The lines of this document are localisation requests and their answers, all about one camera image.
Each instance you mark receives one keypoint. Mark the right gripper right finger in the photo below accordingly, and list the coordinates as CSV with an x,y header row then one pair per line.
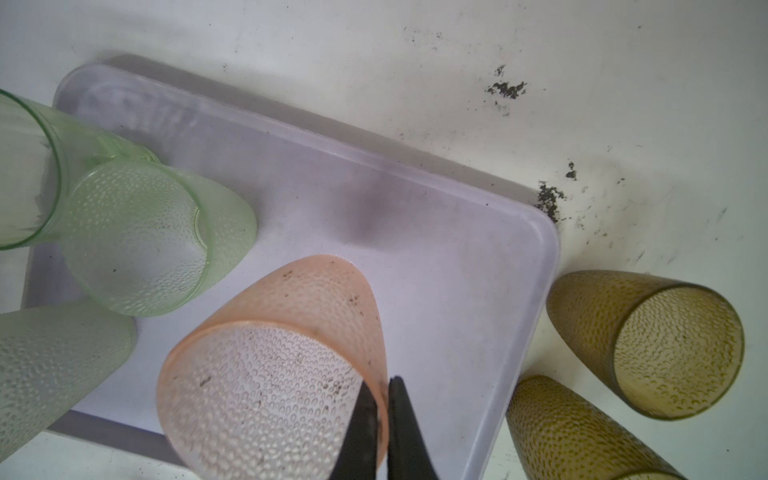
x,y
407,456

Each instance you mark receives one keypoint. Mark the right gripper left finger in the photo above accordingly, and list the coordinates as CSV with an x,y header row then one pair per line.
x,y
357,459

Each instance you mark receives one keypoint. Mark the pink plastic cup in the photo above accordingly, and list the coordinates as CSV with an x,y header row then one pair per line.
x,y
266,386

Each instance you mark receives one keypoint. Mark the pale green plastic cup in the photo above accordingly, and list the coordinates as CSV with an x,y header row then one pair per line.
x,y
143,239

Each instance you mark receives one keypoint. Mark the clear pale plastic cup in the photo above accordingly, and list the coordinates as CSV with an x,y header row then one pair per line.
x,y
51,358

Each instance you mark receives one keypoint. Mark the bright green plastic cup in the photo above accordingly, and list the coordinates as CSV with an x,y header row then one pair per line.
x,y
44,155

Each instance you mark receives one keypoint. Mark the lavender plastic tray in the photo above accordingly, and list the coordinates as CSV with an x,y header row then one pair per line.
x,y
459,274

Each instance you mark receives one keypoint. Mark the near brown textured cup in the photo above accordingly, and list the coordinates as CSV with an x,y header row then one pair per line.
x,y
560,435

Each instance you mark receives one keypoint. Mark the brown textured cup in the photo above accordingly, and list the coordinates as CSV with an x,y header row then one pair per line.
x,y
669,349
560,435

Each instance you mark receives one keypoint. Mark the far brown textured cup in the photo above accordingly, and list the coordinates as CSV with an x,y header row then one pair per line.
x,y
669,349

